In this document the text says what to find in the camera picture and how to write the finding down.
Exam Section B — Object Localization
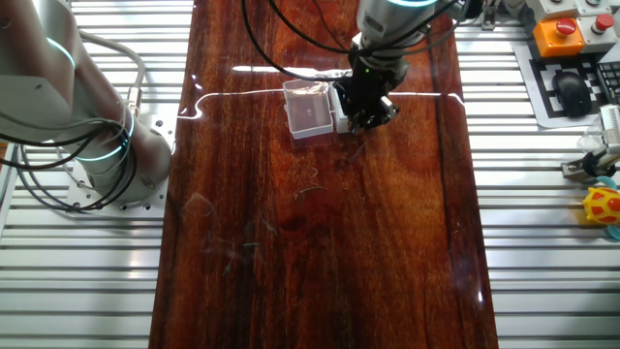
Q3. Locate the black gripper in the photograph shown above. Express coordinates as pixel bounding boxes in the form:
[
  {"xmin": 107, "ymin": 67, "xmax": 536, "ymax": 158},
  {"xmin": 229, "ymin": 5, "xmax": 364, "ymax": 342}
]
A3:
[{"xmin": 336, "ymin": 60, "xmax": 409, "ymax": 136}]

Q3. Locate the white pipette tip rack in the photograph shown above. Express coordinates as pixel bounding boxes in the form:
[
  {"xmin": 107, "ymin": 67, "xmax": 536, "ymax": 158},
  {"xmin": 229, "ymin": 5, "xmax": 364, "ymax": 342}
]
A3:
[{"xmin": 328, "ymin": 80, "xmax": 355, "ymax": 136}]

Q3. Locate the clear plastic box lid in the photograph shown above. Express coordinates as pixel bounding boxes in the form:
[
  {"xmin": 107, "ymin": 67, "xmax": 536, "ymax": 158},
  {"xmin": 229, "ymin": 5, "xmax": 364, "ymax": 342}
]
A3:
[{"xmin": 282, "ymin": 79, "xmax": 336, "ymax": 142}]

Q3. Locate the glossy brown wooden board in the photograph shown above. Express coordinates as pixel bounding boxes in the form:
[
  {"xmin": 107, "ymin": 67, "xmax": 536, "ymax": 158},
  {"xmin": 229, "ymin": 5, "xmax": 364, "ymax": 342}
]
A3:
[{"xmin": 147, "ymin": 0, "xmax": 500, "ymax": 349}]

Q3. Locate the black white marker sheet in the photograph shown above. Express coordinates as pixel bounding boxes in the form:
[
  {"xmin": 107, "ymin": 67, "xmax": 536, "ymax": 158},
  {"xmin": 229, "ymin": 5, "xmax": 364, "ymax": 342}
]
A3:
[{"xmin": 511, "ymin": 41, "xmax": 605, "ymax": 131}]

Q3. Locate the orange emergency stop box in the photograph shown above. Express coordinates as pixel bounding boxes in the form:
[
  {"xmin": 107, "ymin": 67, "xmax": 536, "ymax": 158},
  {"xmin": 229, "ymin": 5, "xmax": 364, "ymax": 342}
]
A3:
[{"xmin": 532, "ymin": 17, "xmax": 587, "ymax": 58}]

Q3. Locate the black computer mouse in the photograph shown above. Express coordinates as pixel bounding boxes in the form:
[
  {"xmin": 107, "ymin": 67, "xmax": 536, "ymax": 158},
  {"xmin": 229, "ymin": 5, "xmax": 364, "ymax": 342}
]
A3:
[{"xmin": 551, "ymin": 70, "xmax": 593, "ymax": 119}]

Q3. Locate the silver robot mounting plate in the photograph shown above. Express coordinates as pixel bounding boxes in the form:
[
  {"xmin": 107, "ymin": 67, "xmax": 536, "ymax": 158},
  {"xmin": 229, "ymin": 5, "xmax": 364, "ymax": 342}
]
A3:
[{"xmin": 65, "ymin": 113, "xmax": 178, "ymax": 219}]

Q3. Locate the grey box with red button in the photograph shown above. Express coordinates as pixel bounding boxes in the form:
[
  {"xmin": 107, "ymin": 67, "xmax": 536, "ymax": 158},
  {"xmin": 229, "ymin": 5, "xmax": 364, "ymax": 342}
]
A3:
[{"xmin": 575, "ymin": 13, "xmax": 620, "ymax": 54}]

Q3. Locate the black keyboard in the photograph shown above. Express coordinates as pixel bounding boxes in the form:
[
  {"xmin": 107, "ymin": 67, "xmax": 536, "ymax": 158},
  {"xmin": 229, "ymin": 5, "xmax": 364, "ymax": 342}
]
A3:
[{"xmin": 595, "ymin": 57, "xmax": 620, "ymax": 106}]

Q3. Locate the yellow red turtle toy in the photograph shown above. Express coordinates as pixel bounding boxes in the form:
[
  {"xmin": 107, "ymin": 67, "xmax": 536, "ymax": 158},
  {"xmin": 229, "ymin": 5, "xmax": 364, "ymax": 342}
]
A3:
[{"xmin": 580, "ymin": 174, "xmax": 620, "ymax": 242}]

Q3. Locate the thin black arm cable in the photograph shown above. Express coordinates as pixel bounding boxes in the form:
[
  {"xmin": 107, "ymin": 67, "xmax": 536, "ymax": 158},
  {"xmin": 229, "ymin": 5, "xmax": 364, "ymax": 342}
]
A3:
[
  {"xmin": 239, "ymin": 0, "xmax": 354, "ymax": 82},
  {"xmin": 266, "ymin": 0, "xmax": 459, "ymax": 54}
]

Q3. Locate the silver metal bracket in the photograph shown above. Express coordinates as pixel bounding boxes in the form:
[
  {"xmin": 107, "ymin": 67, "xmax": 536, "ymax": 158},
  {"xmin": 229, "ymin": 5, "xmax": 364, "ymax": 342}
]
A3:
[{"xmin": 479, "ymin": 0, "xmax": 503, "ymax": 31}]

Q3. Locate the small silver angle bracket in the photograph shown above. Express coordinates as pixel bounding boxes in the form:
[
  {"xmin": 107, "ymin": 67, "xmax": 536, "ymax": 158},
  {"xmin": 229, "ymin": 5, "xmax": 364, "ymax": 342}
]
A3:
[{"xmin": 560, "ymin": 157, "xmax": 590, "ymax": 184}]

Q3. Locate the black camera mount knob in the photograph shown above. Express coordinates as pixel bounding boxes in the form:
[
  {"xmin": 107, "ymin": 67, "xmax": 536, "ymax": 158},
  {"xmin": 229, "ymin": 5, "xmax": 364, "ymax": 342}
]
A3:
[{"xmin": 582, "ymin": 152, "xmax": 606, "ymax": 178}]

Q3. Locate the grey cable with metal connector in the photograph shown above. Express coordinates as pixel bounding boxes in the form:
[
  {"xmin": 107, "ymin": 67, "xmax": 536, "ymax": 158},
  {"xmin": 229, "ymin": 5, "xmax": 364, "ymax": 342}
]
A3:
[{"xmin": 77, "ymin": 29, "xmax": 147, "ymax": 120}]

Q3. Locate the silver depth camera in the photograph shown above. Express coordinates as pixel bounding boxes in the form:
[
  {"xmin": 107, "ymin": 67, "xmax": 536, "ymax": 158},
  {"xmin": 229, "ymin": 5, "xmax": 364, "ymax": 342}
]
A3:
[{"xmin": 598, "ymin": 104, "xmax": 620, "ymax": 156}]

